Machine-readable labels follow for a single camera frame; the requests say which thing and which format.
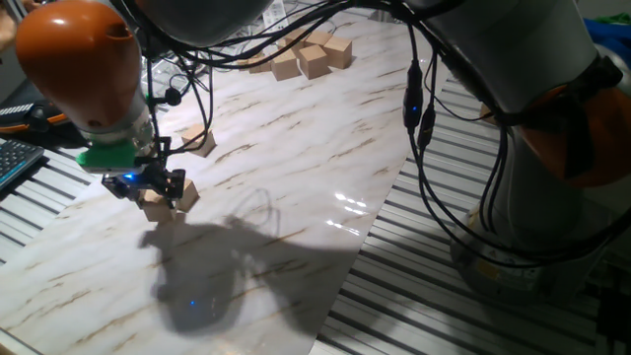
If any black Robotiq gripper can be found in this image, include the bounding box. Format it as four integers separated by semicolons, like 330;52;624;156
102;165;187;209

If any medium light wooden cube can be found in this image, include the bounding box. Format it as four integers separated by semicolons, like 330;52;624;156
180;122;218;159
175;177;201;214
139;188;177;224

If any black computer keyboard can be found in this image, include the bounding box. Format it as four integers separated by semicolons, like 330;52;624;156
0;139;46;192

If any orange black teach pendant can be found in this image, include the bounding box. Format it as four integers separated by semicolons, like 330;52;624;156
0;101;70;135

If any white marble pattern sheet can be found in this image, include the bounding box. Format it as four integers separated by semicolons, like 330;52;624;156
0;9;462;355

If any large light wooden cube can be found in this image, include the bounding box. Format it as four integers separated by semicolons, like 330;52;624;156
271;48;303;83
304;31;334;49
284;27;314;53
297;43;331;81
322;35;354;71

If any white power strip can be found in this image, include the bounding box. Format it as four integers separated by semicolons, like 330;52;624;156
260;0;290;31

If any brown cardboard box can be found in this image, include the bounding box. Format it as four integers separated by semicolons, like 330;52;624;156
478;101;499;127

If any blue fabric bag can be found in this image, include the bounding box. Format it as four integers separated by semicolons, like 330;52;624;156
583;17;631;56

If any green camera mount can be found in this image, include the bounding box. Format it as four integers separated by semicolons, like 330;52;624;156
75;139;149;175

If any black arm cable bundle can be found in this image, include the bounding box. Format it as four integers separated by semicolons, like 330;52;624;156
110;0;631;270

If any aluminium profile post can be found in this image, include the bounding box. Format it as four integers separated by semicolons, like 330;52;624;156
368;8;401;25

